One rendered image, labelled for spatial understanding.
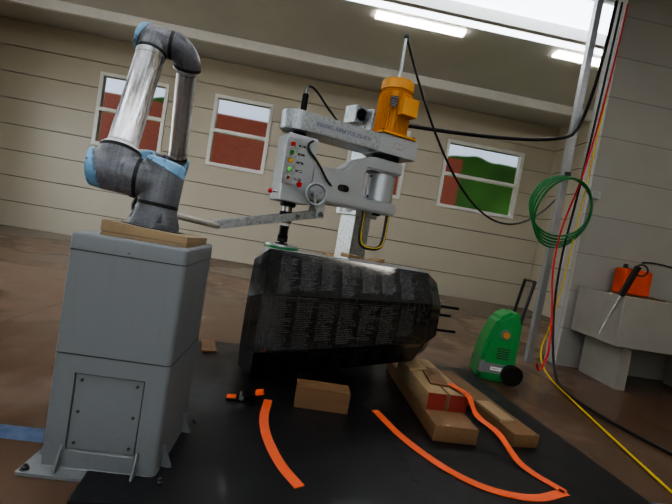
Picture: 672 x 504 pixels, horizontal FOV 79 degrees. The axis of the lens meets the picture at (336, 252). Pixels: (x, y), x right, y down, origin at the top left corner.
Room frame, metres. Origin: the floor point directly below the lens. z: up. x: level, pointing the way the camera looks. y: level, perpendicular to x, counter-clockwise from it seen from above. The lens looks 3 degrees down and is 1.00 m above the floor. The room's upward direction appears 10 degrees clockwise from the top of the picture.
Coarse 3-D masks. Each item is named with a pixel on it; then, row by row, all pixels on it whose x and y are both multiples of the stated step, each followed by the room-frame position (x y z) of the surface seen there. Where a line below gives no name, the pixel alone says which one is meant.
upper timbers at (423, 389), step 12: (420, 360) 2.84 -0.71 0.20; (408, 372) 2.60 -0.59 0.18; (420, 372) 2.57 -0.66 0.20; (408, 384) 2.56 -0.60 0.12; (420, 384) 2.37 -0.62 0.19; (420, 396) 2.34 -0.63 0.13; (432, 396) 2.25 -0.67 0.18; (444, 396) 2.26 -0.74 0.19; (456, 396) 2.27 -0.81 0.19; (432, 408) 2.25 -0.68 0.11; (444, 408) 2.26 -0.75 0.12; (456, 408) 2.27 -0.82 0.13
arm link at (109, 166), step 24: (144, 24) 1.71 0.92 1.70; (144, 48) 1.68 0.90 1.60; (168, 48) 1.73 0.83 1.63; (144, 72) 1.66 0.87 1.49; (144, 96) 1.64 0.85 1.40; (120, 120) 1.58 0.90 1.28; (144, 120) 1.65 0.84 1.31; (120, 144) 1.54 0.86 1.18; (96, 168) 1.49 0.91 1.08; (120, 168) 1.52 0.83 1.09; (120, 192) 1.57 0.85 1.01
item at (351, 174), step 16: (352, 160) 2.88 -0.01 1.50; (368, 160) 2.78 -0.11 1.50; (384, 160) 2.85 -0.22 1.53; (320, 176) 2.64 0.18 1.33; (336, 176) 2.69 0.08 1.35; (352, 176) 2.74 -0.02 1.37; (336, 192) 2.70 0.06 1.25; (352, 192) 2.75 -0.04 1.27; (320, 208) 2.68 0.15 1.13; (352, 208) 2.81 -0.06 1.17; (368, 208) 2.81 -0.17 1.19; (384, 208) 2.87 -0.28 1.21
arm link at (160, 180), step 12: (156, 156) 1.56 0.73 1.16; (144, 168) 1.54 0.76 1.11; (156, 168) 1.55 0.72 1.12; (168, 168) 1.56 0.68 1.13; (180, 168) 1.60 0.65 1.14; (132, 180) 1.53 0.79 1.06; (144, 180) 1.54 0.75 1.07; (156, 180) 1.55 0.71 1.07; (168, 180) 1.56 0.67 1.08; (180, 180) 1.60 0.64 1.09; (132, 192) 1.56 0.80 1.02; (144, 192) 1.55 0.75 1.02; (156, 192) 1.55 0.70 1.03; (168, 192) 1.57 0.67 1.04; (180, 192) 1.62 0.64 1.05; (168, 204) 1.57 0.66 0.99
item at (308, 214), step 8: (248, 216) 2.61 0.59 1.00; (256, 216) 2.63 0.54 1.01; (264, 216) 2.54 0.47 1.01; (272, 216) 2.57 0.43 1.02; (280, 216) 2.59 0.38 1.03; (288, 216) 2.61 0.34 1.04; (296, 216) 2.62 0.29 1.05; (304, 216) 2.66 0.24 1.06; (312, 216) 2.68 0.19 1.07; (320, 216) 2.67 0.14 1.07; (224, 224) 2.44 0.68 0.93; (232, 224) 2.46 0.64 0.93; (240, 224) 2.48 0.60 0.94; (248, 224) 2.51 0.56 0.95; (256, 224) 2.53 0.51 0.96
